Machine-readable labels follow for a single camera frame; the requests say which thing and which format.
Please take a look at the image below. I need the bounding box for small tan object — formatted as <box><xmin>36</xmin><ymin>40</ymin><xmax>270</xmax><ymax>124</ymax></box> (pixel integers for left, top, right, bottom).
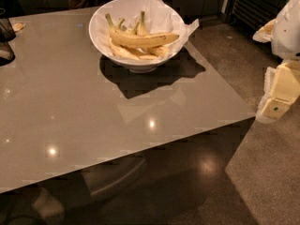
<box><xmin>12</xmin><ymin>22</ymin><xmax>25</xmax><ymax>32</ymax></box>

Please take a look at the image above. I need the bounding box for dark radiator grille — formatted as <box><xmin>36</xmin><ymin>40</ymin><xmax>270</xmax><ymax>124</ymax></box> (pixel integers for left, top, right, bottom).
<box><xmin>222</xmin><ymin>0</ymin><xmax>288</xmax><ymax>32</ymax></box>

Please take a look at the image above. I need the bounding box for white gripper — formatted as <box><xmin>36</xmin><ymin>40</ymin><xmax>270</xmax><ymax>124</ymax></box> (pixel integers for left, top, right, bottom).
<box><xmin>252</xmin><ymin>0</ymin><xmax>300</xmax><ymax>124</ymax></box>

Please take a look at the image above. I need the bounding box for white ceramic bowl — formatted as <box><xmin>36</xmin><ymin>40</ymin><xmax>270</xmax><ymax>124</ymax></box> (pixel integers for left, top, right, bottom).
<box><xmin>89</xmin><ymin>0</ymin><xmax>188</xmax><ymax>73</ymax></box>

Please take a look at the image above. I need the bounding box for black mesh container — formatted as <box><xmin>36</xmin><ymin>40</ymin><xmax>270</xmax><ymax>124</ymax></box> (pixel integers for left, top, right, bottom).
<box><xmin>0</xmin><ymin>7</ymin><xmax>16</xmax><ymax>66</ymax></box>

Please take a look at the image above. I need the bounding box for right spotted yellow banana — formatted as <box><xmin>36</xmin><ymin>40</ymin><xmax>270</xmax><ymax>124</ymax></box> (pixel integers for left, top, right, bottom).
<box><xmin>136</xmin><ymin>11</ymin><xmax>169</xmax><ymax>57</ymax></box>

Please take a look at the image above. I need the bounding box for white paper liner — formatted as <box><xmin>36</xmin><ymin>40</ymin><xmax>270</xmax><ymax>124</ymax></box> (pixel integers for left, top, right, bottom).
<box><xmin>89</xmin><ymin>0</ymin><xmax>199</xmax><ymax>66</ymax></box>

